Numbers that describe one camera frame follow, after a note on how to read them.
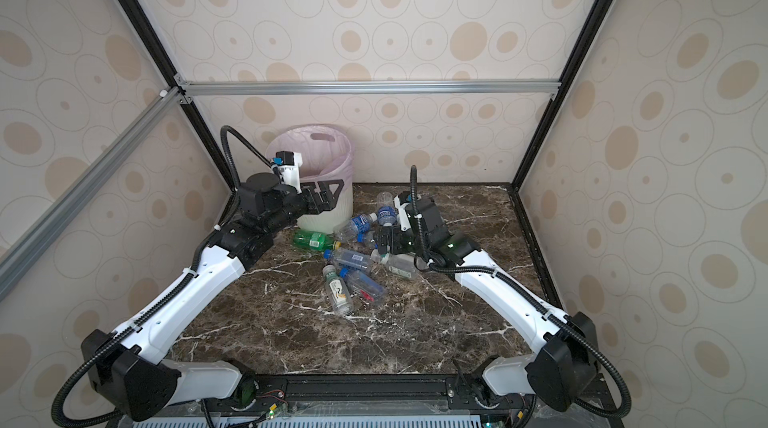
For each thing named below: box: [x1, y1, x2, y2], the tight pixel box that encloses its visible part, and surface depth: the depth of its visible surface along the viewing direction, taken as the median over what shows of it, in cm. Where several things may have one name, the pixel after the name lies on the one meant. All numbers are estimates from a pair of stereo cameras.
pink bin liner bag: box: [265, 123, 354, 203], surface depth 99 cm
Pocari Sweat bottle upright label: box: [376, 191, 397, 227], surface depth 108 cm
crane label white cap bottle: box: [322, 265, 354, 316], surface depth 87 cm
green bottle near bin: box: [292, 230, 342, 251], surface depth 99 cm
